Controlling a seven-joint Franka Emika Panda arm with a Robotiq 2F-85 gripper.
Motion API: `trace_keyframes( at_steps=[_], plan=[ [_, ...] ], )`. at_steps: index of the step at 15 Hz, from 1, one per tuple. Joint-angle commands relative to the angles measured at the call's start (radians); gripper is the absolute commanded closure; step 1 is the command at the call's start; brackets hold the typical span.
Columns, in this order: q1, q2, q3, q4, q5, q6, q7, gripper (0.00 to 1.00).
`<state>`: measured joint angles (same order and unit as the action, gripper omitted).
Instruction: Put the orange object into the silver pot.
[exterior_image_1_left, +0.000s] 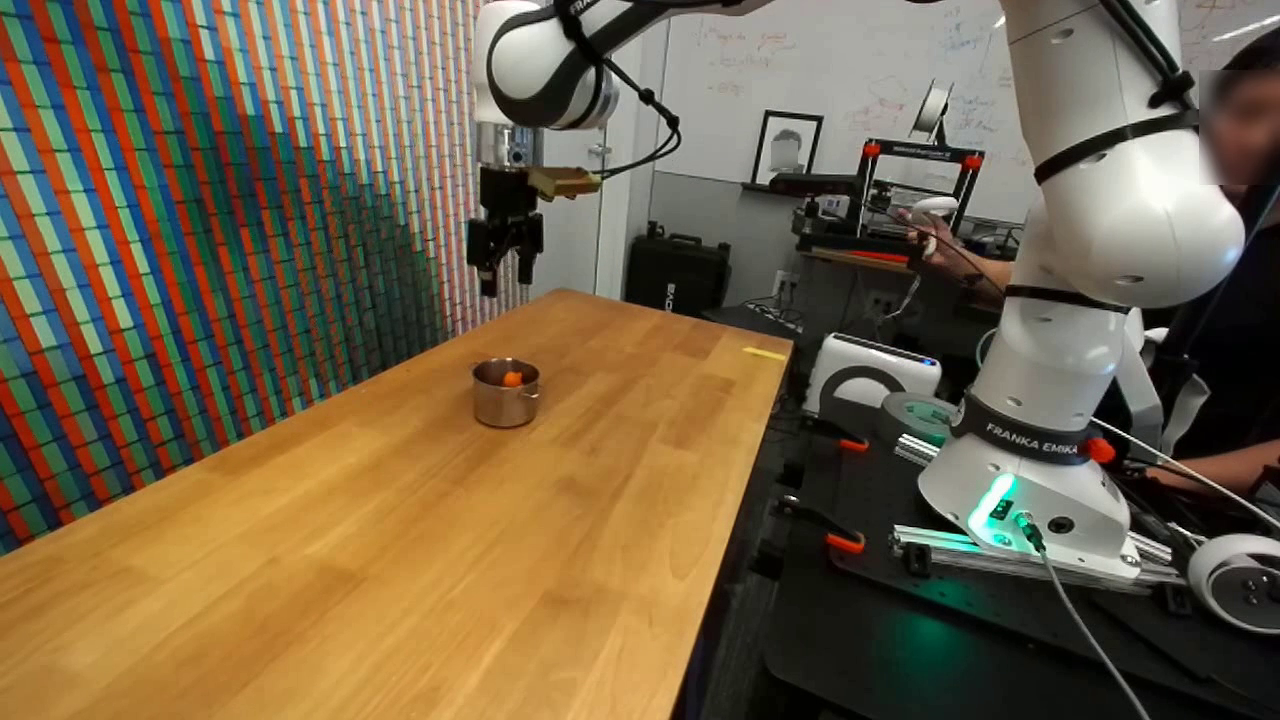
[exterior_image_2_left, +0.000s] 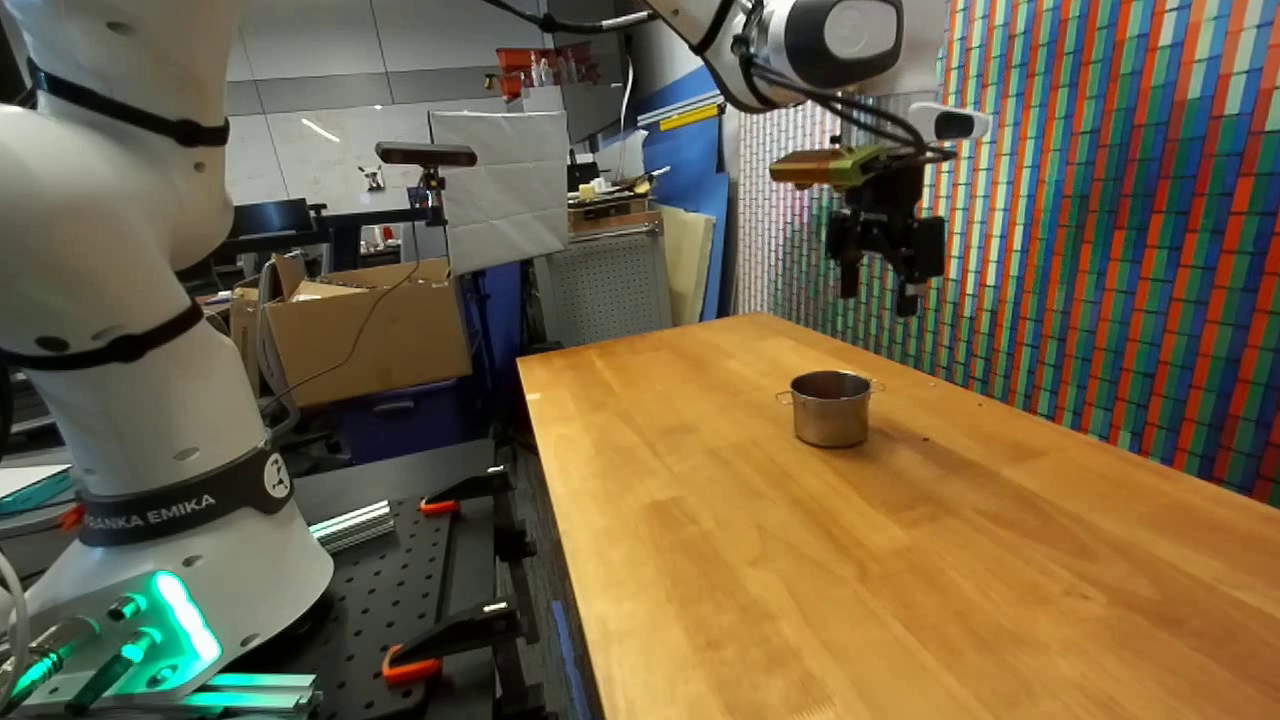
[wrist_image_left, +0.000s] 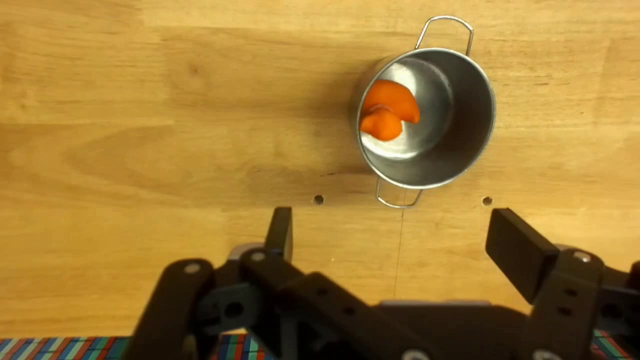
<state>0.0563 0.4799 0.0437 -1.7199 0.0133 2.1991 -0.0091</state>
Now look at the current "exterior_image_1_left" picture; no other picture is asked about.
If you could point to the person forearm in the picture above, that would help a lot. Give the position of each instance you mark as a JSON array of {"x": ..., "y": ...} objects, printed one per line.
[{"x": 967, "y": 260}]

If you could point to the silver aluminium extrusion rail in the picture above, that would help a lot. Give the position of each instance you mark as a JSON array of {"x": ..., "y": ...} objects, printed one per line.
[{"x": 1026, "y": 554}]

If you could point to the yellowish wrist camera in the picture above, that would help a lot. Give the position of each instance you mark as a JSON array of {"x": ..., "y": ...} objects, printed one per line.
[{"x": 564, "y": 182}]

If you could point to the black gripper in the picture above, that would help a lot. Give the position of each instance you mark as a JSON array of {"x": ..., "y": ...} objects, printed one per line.
[{"x": 507, "y": 213}]

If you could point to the white round device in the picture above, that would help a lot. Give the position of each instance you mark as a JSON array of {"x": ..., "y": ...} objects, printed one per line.
[{"x": 1239, "y": 582}]

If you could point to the person in dark clothing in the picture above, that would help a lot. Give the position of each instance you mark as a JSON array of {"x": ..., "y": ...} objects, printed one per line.
[{"x": 1232, "y": 334}]

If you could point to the silver metal pot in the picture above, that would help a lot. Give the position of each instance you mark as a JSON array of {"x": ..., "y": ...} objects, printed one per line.
[{"x": 507, "y": 400}]

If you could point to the black red 3D printer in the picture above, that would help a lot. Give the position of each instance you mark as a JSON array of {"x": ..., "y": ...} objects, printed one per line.
[{"x": 920, "y": 187}]

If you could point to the white desk lamp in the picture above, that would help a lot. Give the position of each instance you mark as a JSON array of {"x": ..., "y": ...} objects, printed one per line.
[{"x": 933, "y": 108}]

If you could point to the black equipment case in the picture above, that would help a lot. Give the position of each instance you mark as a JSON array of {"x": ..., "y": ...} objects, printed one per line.
[{"x": 679, "y": 272}]

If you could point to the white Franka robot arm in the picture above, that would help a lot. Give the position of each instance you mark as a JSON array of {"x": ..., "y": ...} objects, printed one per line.
[{"x": 1106, "y": 226}]

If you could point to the black perforated mounting table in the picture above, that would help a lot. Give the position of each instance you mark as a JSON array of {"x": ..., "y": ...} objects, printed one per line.
[{"x": 961, "y": 625}]

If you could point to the white box device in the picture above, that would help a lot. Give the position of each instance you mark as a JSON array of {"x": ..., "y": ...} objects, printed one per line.
[{"x": 866, "y": 369}]

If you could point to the framed portrait picture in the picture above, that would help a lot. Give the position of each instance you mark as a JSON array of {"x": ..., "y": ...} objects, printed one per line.
[{"x": 784, "y": 150}]

